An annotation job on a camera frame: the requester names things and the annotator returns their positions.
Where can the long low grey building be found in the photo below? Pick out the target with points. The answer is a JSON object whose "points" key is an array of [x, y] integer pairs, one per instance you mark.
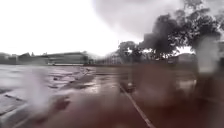
{"points": [[65, 58]]}

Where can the group of dark trees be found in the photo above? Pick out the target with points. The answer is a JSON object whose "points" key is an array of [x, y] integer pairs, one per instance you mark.
{"points": [[173, 33]]}

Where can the distant line of trees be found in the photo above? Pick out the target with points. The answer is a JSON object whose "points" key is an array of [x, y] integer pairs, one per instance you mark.
{"points": [[15, 58]]}

